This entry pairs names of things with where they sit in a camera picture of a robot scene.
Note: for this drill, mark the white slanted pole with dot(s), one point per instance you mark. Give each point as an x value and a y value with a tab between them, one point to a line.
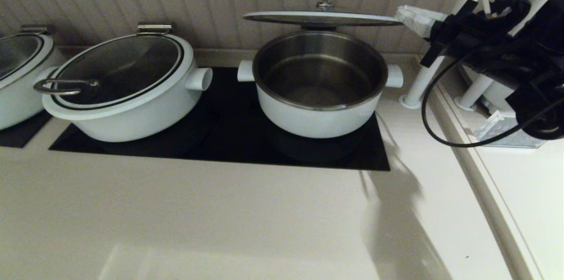
473	92
418	86

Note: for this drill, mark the white pot cut by frame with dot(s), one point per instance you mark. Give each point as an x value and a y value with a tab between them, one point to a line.
17	103

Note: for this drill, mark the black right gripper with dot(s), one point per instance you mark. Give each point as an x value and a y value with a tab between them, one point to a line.
458	35

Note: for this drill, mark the wide black induction cooktop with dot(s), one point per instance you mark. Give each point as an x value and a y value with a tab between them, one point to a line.
229	139

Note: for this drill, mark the dull metal hinge bracket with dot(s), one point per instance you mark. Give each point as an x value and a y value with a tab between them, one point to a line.
35	29

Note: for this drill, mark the large pot metal hinge bracket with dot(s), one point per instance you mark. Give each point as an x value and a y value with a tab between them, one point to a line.
154	29

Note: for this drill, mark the large white pot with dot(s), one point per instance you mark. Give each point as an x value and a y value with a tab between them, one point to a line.
145	117

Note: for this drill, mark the small white pot steel rim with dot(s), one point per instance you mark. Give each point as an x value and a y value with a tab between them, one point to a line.
317	121

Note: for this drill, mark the clear acrylic sign holder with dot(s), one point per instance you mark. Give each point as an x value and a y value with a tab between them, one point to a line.
498	132

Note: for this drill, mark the narrow black induction cooktop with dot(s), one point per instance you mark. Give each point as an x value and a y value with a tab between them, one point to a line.
20	136

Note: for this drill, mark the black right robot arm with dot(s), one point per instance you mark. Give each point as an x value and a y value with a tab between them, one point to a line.
537	50

